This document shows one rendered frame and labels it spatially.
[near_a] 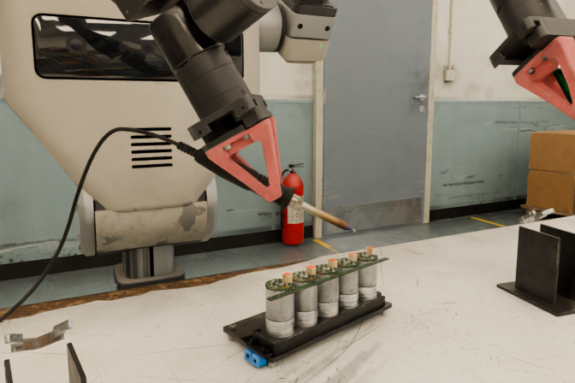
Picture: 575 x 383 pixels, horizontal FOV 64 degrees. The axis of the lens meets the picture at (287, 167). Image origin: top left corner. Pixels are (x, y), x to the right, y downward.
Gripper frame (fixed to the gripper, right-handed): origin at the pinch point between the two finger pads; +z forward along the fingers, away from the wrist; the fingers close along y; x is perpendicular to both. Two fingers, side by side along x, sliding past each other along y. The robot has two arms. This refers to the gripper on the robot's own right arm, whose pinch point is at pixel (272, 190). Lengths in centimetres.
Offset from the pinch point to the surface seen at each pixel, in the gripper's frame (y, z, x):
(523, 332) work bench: -3.1, 22.8, -14.8
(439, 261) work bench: 16.7, 21.4, -12.3
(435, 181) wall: 341, 97, -61
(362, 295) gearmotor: -1.7, 13.3, -2.9
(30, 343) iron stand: -20.5, -1.1, 13.9
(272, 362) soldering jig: -11.2, 11.0, 4.9
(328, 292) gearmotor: -5.6, 10.0, -0.9
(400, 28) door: 314, -26, -87
